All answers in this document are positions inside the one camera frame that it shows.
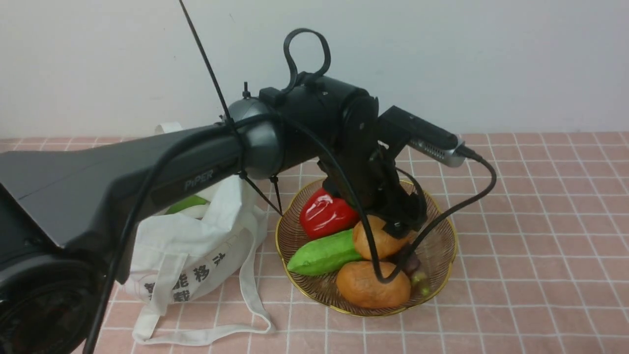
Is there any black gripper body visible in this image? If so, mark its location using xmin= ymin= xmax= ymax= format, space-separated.
xmin=317 ymin=143 xmax=428 ymax=239

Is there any brown potato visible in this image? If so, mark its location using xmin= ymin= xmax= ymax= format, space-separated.
xmin=336 ymin=261 xmax=412 ymax=309
xmin=352 ymin=215 xmax=412 ymax=260

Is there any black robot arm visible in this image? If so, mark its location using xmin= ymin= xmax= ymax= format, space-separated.
xmin=1 ymin=72 xmax=427 ymax=354

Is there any green vegetable in bag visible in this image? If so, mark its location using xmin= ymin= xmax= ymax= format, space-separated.
xmin=165 ymin=195 xmax=207 ymax=214

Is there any white printed cloth tote bag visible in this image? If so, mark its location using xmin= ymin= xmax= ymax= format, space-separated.
xmin=120 ymin=122 xmax=274 ymax=346

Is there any red bell pepper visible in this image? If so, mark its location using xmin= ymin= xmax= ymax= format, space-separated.
xmin=299 ymin=188 xmax=360 ymax=240

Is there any green cucumber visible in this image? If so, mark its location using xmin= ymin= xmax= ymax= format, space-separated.
xmin=287 ymin=230 xmax=363 ymax=276

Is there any purple green small vegetable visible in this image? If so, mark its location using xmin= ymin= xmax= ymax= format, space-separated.
xmin=403 ymin=252 xmax=430 ymax=296

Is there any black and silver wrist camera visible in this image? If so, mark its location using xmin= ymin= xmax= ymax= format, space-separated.
xmin=377 ymin=106 xmax=465 ymax=168

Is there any gold wire basket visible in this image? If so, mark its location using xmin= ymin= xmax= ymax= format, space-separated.
xmin=274 ymin=178 xmax=458 ymax=318

